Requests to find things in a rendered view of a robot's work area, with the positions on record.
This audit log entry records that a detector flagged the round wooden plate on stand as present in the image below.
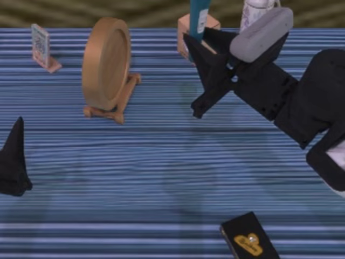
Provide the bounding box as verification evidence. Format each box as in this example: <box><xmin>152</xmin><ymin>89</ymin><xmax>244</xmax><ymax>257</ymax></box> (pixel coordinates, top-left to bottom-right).
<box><xmin>81</xmin><ymin>17</ymin><xmax>142</xmax><ymax>126</ymax></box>

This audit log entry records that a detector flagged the pink placard sign stand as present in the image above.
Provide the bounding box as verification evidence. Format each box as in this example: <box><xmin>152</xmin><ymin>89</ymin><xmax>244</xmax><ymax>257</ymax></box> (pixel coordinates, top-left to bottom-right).
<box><xmin>30</xmin><ymin>23</ymin><xmax>63</xmax><ymax>74</ymax></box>

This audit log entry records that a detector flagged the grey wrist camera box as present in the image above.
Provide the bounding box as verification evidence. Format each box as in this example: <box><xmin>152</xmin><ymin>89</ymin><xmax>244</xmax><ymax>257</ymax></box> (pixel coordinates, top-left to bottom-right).
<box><xmin>229</xmin><ymin>7</ymin><xmax>294</xmax><ymax>63</ymax></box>

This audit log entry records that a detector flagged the tan cardboard box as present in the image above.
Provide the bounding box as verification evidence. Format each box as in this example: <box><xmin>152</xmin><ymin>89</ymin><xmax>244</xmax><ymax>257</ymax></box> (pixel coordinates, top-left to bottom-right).
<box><xmin>177</xmin><ymin>13</ymin><xmax>222</xmax><ymax>67</ymax></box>

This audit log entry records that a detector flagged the black box with yellow logo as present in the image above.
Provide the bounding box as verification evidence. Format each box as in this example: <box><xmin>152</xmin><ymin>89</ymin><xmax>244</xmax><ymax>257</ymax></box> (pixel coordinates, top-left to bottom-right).
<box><xmin>220</xmin><ymin>211</ymin><xmax>281</xmax><ymax>259</ymax></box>

